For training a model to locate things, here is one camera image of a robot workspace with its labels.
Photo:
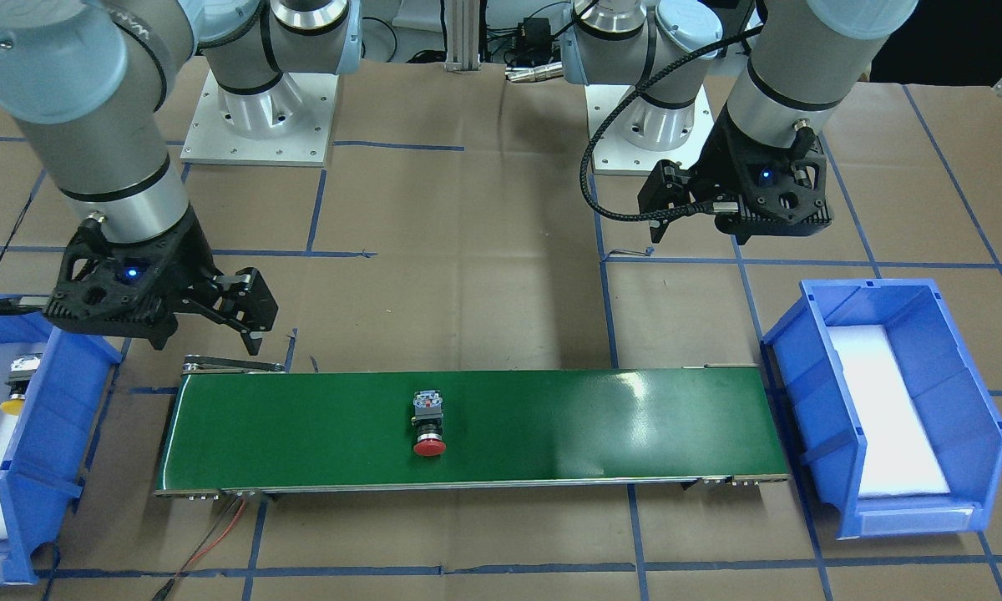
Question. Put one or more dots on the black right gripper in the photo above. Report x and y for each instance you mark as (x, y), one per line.
(185, 265)

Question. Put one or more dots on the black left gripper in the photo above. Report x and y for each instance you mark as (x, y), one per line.
(718, 160)

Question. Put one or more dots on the yellow mushroom push button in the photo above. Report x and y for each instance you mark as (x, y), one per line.
(20, 373)

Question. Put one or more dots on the red mushroom push button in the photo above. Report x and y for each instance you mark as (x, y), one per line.
(427, 420)

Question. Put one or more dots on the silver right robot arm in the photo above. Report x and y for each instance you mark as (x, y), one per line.
(83, 81)

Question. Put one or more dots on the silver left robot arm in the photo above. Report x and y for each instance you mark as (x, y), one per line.
(805, 58)

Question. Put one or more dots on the green conveyor belt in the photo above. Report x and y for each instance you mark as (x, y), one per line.
(270, 432)

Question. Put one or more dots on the blue storage bin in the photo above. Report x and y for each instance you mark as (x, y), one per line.
(959, 415)
(39, 473)

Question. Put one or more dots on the black power adapter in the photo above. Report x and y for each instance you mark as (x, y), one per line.
(534, 34)

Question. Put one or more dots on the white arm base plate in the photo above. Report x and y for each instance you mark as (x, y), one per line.
(645, 134)
(289, 125)

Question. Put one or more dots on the aluminium frame post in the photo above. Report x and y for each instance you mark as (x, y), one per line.
(463, 35)

